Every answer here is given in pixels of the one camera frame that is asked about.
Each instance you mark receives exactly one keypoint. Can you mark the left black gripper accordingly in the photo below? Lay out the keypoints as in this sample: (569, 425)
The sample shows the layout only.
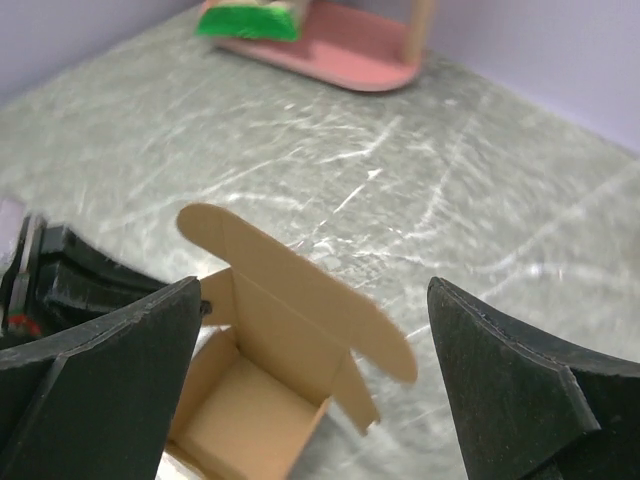
(78, 284)

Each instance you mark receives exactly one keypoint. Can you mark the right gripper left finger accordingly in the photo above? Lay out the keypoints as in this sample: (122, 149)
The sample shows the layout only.
(96, 401)

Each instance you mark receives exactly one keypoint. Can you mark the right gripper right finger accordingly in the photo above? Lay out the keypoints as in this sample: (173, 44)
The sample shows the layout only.
(527, 404)

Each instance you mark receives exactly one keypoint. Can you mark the brown cardboard box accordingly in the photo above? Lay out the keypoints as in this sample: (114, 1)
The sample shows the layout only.
(285, 337)

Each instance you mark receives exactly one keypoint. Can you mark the green white snack bag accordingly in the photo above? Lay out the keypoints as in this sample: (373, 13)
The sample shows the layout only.
(253, 20)

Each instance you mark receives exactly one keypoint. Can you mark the pink three-tier shelf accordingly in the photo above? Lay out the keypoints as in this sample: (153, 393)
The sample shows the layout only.
(350, 48)

